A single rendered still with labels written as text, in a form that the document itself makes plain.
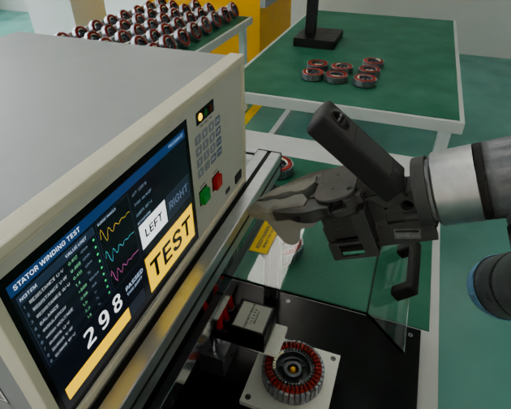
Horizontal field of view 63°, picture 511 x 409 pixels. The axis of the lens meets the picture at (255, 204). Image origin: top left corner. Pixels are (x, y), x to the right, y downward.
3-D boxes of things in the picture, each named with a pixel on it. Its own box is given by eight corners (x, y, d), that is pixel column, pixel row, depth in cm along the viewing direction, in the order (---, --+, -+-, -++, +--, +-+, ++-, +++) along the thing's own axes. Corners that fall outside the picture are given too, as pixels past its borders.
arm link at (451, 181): (473, 168, 36) (469, 127, 42) (418, 178, 38) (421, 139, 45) (487, 236, 39) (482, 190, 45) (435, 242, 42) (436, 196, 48)
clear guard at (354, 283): (414, 240, 74) (422, 213, 70) (404, 354, 55) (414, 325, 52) (240, 203, 83) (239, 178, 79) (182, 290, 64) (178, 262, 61)
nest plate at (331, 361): (340, 359, 81) (341, 355, 81) (323, 434, 70) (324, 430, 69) (266, 336, 86) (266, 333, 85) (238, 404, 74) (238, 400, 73)
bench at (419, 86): (431, 114, 355) (456, 19, 310) (422, 258, 214) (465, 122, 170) (303, 97, 385) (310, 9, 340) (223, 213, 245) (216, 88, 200)
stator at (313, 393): (331, 364, 79) (333, 352, 77) (310, 417, 71) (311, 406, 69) (276, 342, 83) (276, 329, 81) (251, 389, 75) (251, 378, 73)
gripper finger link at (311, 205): (272, 229, 47) (348, 217, 43) (267, 218, 46) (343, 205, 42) (285, 205, 51) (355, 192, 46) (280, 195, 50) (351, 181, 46)
